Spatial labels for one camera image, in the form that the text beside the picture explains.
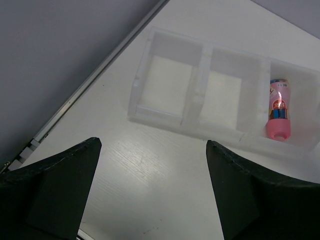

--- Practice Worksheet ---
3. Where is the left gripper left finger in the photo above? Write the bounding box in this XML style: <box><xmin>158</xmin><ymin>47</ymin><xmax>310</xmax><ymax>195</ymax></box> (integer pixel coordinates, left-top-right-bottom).
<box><xmin>0</xmin><ymin>137</ymin><xmax>102</xmax><ymax>240</ymax></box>

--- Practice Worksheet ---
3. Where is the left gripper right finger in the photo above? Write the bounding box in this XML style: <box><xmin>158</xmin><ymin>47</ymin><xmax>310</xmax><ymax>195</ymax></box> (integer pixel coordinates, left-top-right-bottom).
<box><xmin>206</xmin><ymin>140</ymin><xmax>320</xmax><ymax>240</ymax></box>

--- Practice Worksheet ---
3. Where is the white three-compartment tray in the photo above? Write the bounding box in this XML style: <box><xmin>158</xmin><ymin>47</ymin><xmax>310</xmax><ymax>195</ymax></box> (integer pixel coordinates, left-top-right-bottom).
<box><xmin>127</xmin><ymin>27</ymin><xmax>320</xmax><ymax>158</ymax></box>

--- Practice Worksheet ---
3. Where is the pink glue stick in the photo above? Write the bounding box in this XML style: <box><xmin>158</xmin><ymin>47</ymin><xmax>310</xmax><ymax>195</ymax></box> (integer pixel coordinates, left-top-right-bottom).
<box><xmin>266</xmin><ymin>79</ymin><xmax>291</xmax><ymax>142</ymax></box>

